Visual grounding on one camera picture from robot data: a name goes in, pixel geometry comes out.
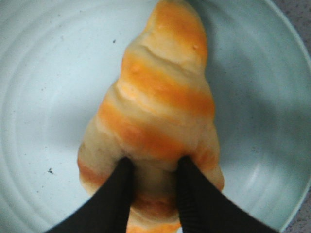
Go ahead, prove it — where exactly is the striped orange bread roll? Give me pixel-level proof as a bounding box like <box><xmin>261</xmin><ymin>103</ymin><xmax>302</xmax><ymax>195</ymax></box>
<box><xmin>77</xmin><ymin>0</ymin><xmax>225</xmax><ymax>233</ymax></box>

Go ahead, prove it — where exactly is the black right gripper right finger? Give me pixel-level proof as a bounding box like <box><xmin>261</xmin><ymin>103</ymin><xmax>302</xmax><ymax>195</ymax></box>
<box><xmin>177</xmin><ymin>157</ymin><xmax>269</xmax><ymax>233</ymax></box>

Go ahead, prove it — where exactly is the light green round plate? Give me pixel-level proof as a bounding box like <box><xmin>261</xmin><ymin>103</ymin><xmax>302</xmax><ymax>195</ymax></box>
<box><xmin>0</xmin><ymin>0</ymin><xmax>311</xmax><ymax>233</ymax></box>

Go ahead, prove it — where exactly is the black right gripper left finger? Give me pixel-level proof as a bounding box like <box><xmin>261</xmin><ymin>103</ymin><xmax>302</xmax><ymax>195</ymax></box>
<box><xmin>47</xmin><ymin>158</ymin><xmax>133</xmax><ymax>233</ymax></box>

